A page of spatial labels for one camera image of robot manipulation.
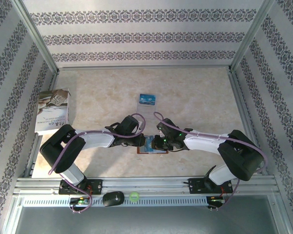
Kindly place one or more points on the blue credit card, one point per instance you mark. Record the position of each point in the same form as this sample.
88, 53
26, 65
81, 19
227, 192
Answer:
149, 142
148, 99

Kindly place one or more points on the brown leather card holder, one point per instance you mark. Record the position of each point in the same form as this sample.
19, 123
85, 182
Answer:
149, 152

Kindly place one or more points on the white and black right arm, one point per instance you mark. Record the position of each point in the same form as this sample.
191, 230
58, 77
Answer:
205, 143

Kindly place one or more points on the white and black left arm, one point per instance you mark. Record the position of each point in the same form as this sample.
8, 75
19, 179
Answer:
97, 141

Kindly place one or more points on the clear card sleeve blue card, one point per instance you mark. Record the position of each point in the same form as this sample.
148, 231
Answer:
145, 112

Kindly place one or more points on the black computer mouse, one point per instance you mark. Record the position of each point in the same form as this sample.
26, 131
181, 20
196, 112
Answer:
113, 198

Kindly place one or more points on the white paperback book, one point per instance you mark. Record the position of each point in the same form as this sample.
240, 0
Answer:
52, 109

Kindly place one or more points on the small circuit board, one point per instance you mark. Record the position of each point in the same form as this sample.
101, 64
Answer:
216, 200
80, 201

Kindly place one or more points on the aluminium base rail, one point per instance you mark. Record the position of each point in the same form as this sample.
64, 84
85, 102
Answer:
149, 185

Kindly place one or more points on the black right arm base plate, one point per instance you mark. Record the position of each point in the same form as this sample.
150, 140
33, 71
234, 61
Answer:
197, 186

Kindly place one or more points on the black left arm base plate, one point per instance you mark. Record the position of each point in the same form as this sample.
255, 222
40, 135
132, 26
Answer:
96, 186

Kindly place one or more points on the aluminium side rail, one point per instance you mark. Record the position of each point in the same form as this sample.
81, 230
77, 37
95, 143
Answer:
240, 97
53, 81

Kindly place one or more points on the aluminium frame post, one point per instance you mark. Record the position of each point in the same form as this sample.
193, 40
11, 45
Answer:
36, 36
252, 34

